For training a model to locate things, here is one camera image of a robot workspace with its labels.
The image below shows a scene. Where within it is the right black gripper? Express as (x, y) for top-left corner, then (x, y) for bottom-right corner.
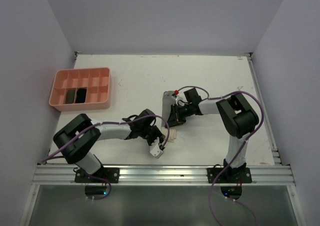
(165, 103), (193, 128)

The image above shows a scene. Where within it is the black underwear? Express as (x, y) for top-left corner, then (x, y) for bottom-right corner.
(75, 88), (87, 104)

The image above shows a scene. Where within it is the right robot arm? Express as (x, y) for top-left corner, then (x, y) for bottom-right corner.
(167, 87), (260, 183)

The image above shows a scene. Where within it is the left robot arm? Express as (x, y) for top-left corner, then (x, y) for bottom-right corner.
(53, 109), (168, 183)

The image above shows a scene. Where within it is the pink compartment tray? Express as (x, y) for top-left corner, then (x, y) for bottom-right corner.
(49, 67), (112, 112)

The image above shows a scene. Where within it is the dark rolled cloth in tray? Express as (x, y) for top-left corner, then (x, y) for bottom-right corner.
(65, 89), (76, 104)

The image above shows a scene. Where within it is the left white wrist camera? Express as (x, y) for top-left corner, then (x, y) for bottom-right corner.
(149, 143), (165, 159)

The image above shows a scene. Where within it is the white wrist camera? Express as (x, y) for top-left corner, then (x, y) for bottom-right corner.
(149, 143), (165, 159)
(171, 90), (182, 104)

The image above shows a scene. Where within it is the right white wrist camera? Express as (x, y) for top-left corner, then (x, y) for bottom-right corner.
(171, 90), (182, 104)

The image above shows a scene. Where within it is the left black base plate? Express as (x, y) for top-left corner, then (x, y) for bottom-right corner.
(73, 167), (120, 184)

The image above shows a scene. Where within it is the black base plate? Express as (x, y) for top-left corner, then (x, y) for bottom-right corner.
(206, 163), (253, 184)
(73, 167), (120, 184)

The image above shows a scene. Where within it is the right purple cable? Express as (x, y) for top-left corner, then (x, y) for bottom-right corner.
(177, 85), (266, 172)

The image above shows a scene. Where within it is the purple cable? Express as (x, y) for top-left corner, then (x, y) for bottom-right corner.
(40, 114), (171, 165)
(177, 85), (266, 172)

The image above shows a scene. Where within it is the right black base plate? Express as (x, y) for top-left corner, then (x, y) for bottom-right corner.
(206, 163), (253, 184)

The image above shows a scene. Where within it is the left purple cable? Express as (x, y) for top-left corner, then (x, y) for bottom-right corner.
(40, 114), (171, 165)

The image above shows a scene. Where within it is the aluminium mounting rail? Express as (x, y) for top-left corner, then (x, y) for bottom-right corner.
(32, 163), (295, 186)

